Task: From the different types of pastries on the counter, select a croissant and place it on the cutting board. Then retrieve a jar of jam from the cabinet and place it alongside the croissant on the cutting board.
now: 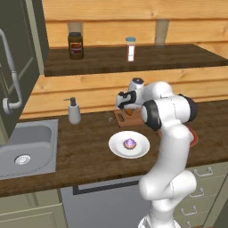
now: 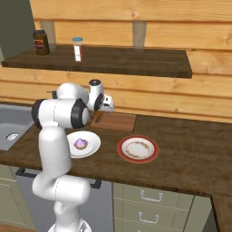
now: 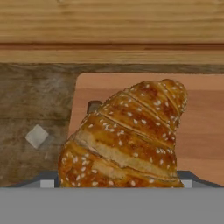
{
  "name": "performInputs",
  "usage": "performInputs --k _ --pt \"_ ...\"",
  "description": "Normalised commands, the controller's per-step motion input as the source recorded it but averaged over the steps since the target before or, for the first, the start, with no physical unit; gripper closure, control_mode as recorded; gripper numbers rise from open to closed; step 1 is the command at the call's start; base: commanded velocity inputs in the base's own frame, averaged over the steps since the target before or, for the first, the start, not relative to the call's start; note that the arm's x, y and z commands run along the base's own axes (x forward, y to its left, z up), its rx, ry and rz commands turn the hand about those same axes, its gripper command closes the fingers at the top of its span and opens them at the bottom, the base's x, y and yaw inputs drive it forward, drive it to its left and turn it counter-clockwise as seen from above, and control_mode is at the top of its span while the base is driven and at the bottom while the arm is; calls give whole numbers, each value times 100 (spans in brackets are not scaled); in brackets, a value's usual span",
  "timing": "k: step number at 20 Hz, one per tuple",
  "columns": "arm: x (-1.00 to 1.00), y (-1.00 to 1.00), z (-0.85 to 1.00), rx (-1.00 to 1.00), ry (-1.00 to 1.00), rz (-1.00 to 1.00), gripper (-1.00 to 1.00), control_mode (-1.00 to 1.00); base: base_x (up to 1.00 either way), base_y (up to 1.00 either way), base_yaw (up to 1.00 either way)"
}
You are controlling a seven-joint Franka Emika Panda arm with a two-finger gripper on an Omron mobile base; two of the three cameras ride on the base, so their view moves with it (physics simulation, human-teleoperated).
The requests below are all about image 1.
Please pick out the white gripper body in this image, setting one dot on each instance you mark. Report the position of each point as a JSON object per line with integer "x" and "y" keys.
{"x": 122, "y": 101}

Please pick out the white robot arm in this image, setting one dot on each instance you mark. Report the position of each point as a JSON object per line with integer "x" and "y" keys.
{"x": 173, "y": 154}

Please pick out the wooden cutting board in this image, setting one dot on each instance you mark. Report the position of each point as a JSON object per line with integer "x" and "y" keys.
{"x": 132, "y": 120}

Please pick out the dark wooden cabinet shelf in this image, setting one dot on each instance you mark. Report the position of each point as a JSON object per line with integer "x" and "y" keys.
{"x": 118, "y": 61}

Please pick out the dark jam jar red label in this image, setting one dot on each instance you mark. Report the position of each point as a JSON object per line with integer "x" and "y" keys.
{"x": 76, "y": 47}

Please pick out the dark green cabinet door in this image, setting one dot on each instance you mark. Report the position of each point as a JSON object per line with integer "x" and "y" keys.
{"x": 20, "y": 44}

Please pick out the small grey round object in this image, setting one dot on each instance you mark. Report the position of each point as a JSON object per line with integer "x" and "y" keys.
{"x": 111, "y": 119}

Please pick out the purple frosted cupcake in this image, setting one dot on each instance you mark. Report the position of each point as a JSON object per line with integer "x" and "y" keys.
{"x": 129, "y": 144}

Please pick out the white plate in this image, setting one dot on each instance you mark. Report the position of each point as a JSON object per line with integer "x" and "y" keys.
{"x": 118, "y": 147}

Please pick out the grey soap dispenser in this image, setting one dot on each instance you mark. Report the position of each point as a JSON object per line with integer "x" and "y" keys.
{"x": 74, "y": 112}

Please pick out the blue capped spice bottle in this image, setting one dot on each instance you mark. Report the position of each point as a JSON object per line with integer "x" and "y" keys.
{"x": 130, "y": 50}

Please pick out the red plate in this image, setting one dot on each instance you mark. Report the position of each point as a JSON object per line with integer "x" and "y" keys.
{"x": 193, "y": 137}

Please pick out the grey steel sink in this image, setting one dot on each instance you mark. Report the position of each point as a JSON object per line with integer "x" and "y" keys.
{"x": 32, "y": 148}

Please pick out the grey dishwasher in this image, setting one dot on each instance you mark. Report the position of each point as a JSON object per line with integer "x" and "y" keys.
{"x": 104, "y": 205}

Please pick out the pale green drawer front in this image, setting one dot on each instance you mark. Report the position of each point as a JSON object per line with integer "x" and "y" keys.
{"x": 210, "y": 191}
{"x": 196, "y": 222}
{"x": 216, "y": 173}
{"x": 205, "y": 207}

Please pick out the pale green cupboard door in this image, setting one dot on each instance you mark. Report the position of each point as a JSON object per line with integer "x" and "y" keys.
{"x": 29, "y": 212}

